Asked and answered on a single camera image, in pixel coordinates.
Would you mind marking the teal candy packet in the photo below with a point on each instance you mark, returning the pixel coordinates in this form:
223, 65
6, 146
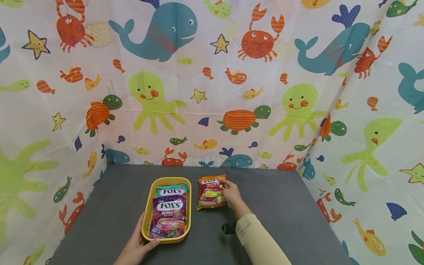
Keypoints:
172, 190

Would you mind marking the black wrist band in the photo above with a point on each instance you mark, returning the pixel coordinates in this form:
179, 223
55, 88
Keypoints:
229, 228

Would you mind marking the person's left thumb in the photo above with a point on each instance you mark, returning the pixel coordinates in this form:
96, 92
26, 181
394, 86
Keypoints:
152, 243

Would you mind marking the person's right thumb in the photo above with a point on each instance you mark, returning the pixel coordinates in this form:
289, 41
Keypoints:
225, 193

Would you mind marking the person's right hand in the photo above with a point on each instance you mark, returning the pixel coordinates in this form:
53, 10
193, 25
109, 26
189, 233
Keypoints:
235, 197

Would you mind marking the orange candy packet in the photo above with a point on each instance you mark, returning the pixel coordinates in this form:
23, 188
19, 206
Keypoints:
209, 193

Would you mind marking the person's left hand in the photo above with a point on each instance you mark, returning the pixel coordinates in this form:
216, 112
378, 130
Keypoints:
134, 248

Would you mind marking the person's right forearm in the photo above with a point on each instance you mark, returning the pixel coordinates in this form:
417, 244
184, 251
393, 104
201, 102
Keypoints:
261, 243

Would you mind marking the purple candy packet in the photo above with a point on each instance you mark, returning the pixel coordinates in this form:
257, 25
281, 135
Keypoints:
169, 217

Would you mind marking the person's left fingers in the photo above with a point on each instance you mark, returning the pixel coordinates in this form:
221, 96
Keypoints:
140, 225

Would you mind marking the person's right index finger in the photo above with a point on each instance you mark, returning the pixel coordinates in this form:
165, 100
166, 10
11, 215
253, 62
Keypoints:
226, 182

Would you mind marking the yellow oval tray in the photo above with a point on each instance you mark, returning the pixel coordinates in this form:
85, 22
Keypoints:
149, 206

